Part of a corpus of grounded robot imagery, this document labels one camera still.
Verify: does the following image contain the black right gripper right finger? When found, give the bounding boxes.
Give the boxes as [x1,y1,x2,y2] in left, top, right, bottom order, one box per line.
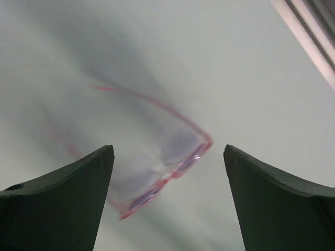
[224,145,334,250]

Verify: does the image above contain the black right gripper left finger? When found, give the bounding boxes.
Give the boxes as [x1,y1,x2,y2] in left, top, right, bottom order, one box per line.
[1,145,114,250]

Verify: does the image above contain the pink transparent sunglasses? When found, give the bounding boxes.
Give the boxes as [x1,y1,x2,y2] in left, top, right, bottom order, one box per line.
[42,84,213,219]

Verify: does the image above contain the aluminium rail right edge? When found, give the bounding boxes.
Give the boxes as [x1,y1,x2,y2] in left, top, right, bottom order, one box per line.
[271,0,334,88]

